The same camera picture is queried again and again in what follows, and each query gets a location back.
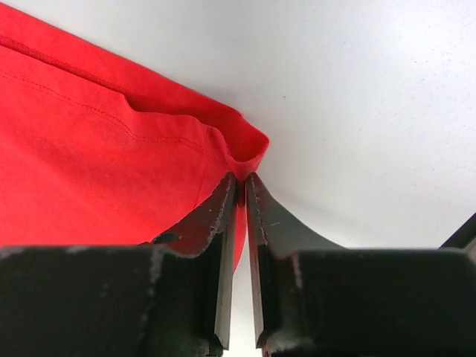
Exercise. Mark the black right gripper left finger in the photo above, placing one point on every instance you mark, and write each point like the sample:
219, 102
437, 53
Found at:
169, 297

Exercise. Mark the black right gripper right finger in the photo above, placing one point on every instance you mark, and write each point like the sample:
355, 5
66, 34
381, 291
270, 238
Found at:
313, 297

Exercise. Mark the red tank top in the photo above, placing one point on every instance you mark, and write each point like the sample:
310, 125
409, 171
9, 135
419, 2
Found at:
98, 150

